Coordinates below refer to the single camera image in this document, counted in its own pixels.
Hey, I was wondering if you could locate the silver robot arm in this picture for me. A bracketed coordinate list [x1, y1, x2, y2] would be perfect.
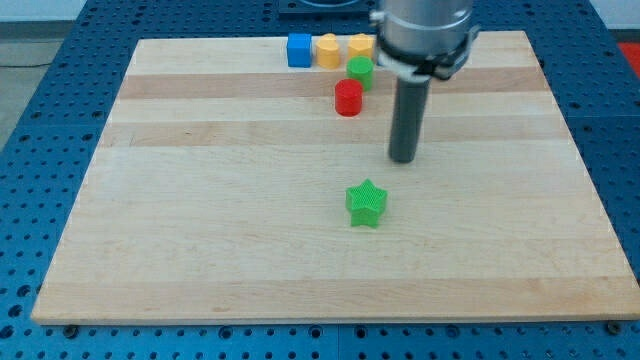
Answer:
[370, 0, 479, 82]

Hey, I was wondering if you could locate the wooden board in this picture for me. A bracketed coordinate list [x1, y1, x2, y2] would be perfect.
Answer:
[32, 31, 639, 325]

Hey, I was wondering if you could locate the green star block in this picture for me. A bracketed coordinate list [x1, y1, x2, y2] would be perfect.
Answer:
[345, 179, 388, 228]

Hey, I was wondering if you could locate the red cylinder block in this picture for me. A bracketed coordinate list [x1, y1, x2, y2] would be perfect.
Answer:
[334, 79, 364, 117]

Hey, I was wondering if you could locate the green cylinder block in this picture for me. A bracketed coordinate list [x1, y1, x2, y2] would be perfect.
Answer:
[346, 56, 374, 92]

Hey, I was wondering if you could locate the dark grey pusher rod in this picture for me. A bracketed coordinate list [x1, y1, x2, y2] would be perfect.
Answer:
[388, 78, 430, 163]

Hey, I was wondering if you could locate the yellow heart block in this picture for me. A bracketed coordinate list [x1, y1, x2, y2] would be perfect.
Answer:
[315, 33, 341, 69]

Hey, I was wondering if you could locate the blue cube block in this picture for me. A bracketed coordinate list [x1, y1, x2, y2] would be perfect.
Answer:
[286, 33, 312, 68]

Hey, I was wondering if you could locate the yellow hexagon block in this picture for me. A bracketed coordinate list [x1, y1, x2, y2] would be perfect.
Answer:
[347, 33, 375, 60]

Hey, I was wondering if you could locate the red object at edge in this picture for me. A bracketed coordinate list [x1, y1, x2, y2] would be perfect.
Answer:
[618, 42, 640, 77]

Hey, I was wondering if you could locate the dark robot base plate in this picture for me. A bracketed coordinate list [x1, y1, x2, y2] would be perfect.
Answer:
[277, 0, 377, 19]

